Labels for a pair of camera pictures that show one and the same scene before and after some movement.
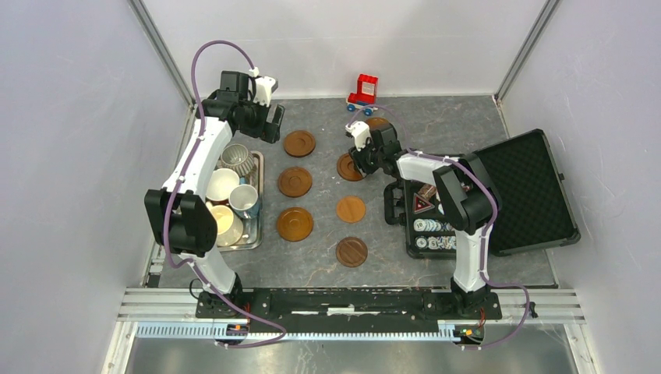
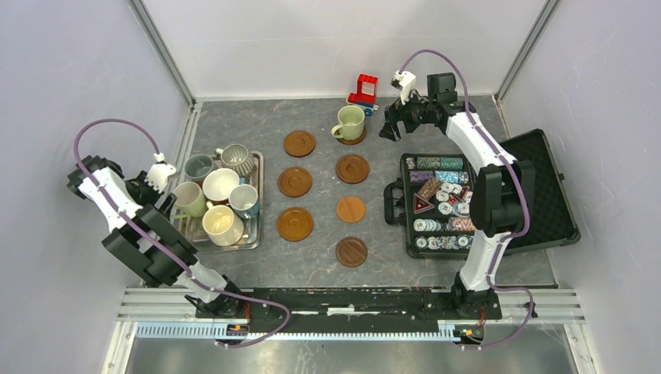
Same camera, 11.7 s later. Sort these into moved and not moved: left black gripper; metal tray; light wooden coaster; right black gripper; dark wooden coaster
Moved: left black gripper; right black gripper
Not moved: dark wooden coaster; light wooden coaster; metal tray
